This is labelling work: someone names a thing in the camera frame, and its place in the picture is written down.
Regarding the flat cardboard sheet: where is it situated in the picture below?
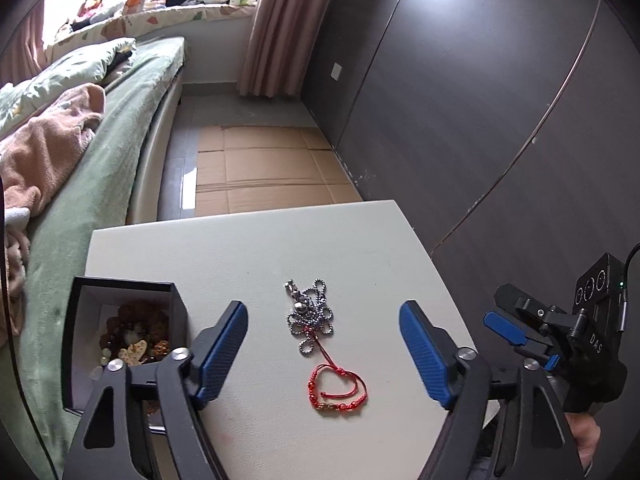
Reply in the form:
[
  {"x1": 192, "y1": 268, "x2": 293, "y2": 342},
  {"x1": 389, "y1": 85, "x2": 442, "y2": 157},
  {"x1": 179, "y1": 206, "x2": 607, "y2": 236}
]
[{"x1": 192, "y1": 125, "x2": 364, "y2": 219}]

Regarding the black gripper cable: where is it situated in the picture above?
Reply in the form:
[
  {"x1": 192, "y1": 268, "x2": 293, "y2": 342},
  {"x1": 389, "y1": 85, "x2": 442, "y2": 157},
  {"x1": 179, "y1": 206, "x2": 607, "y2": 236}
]
[{"x1": 619, "y1": 242, "x2": 640, "y2": 291}]

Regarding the pink fleece blanket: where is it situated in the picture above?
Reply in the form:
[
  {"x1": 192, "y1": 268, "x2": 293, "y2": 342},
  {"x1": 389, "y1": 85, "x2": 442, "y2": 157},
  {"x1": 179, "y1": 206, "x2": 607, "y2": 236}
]
[{"x1": 0, "y1": 82, "x2": 107, "y2": 341}]

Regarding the pink curtain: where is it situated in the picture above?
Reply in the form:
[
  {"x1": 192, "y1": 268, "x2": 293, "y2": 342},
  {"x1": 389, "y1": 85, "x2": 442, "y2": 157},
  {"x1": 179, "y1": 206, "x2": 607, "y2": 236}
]
[
  {"x1": 235, "y1": 0, "x2": 351, "y2": 99},
  {"x1": 0, "y1": 7, "x2": 47, "y2": 88}
]

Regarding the red string bracelet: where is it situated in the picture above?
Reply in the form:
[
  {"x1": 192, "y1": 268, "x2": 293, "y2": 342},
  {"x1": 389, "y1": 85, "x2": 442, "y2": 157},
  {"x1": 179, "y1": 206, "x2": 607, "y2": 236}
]
[{"x1": 306, "y1": 341, "x2": 368, "y2": 410}]

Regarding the dark grey wardrobe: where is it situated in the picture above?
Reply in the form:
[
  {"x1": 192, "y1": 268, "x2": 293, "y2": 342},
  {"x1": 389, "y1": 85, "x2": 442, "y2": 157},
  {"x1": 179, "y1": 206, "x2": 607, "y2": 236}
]
[{"x1": 300, "y1": 0, "x2": 640, "y2": 313}]

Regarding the white table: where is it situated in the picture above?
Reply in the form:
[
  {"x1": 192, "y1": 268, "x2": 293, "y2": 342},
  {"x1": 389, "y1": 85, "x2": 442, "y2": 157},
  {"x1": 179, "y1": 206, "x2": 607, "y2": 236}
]
[{"x1": 82, "y1": 200, "x2": 482, "y2": 480}]

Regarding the person's right hand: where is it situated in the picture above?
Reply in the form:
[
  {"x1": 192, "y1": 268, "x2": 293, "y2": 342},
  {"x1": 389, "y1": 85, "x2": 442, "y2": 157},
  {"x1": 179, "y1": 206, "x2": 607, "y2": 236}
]
[{"x1": 565, "y1": 409, "x2": 602, "y2": 476}]

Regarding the silver ball chain necklace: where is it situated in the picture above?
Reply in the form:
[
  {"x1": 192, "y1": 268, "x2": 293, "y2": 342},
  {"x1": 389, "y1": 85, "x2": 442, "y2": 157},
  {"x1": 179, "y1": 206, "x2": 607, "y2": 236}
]
[{"x1": 284, "y1": 278, "x2": 335, "y2": 357}]

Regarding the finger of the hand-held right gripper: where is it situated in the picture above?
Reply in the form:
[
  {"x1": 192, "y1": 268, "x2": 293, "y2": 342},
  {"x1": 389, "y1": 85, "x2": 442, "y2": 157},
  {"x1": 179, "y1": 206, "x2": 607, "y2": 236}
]
[
  {"x1": 483, "y1": 311, "x2": 556, "y2": 356},
  {"x1": 494, "y1": 283, "x2": 556, "y2": 323}
]

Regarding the pile of bead bracelets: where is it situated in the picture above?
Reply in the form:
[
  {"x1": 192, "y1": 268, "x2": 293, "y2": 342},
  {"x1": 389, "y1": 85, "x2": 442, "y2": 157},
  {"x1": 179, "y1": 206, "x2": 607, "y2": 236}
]
[{"x1": 90, "y1": 300, "x2": 174, "y2": 378}]

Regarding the bed with green sheet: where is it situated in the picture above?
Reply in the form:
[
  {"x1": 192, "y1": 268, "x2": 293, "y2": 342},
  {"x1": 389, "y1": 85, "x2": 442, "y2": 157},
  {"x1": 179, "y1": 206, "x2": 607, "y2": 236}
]
[{"x1": 0, "y1": 36, "x2": 187, "y2": 480}]

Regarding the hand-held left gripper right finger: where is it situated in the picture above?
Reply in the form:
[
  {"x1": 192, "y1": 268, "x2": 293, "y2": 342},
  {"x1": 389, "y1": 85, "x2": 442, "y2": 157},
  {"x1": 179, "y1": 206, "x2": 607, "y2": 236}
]
[{"x1": 398, "y1": 300, "x2": 591, "y2": 480}]

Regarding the black square box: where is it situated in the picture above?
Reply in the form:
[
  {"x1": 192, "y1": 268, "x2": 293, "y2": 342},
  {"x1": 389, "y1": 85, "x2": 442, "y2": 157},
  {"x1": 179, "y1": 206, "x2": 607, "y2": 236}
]
[{"x1": 60, "y1": 276, "x2": 189, "y2": 437}]

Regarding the light green quilt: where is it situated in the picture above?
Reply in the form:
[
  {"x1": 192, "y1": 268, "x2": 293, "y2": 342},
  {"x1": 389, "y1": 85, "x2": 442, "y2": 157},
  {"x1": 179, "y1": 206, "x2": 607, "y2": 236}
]
[{"x1": 0, "y1": 36, "x2": 139, "y2": 131}]

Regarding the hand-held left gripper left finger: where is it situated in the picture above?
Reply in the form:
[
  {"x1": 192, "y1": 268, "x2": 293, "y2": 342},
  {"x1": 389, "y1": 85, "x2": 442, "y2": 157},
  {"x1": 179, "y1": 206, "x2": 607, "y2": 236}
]
[{"x1": 60, "y1": 300, "x2": 249, "y2": 480}]

